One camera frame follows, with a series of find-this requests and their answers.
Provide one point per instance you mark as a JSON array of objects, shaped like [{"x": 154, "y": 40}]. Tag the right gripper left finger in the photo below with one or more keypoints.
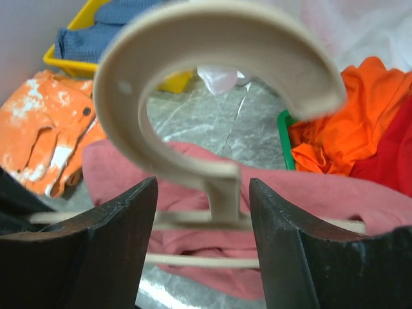
[{"x": 92, "y": 260}]

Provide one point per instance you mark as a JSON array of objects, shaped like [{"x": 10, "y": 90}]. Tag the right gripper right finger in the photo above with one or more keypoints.
[{"x": 306, "y": 262}]

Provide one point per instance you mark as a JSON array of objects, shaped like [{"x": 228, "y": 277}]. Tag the dusty pink t shirt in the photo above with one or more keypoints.
[{"x": 107, "y": 174}]

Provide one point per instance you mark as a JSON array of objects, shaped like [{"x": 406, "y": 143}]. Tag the green plastic tray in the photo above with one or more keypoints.
[{"x": 284, "y": 121}]

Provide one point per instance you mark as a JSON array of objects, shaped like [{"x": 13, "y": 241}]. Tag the beige hanger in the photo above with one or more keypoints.
[{"x": 249, "y": 36}]

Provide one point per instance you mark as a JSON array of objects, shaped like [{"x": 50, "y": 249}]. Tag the orange t shirt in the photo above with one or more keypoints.
[{"x": 333, "y": 144}]

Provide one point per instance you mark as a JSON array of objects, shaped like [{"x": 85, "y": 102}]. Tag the red t shirt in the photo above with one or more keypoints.
[{"x": 391, "y": 164}]

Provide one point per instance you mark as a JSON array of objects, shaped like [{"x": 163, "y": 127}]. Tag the blue checked shirt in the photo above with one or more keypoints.
[{"x": 88, "y": 44}]

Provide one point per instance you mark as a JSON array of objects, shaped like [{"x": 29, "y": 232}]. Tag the white t shirt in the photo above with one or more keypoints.
[{"x": 351, "y": 31}]

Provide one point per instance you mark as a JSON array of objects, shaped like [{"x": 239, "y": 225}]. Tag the orange white patterned cloth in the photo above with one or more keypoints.
[{"x": 45, "y": 126}]

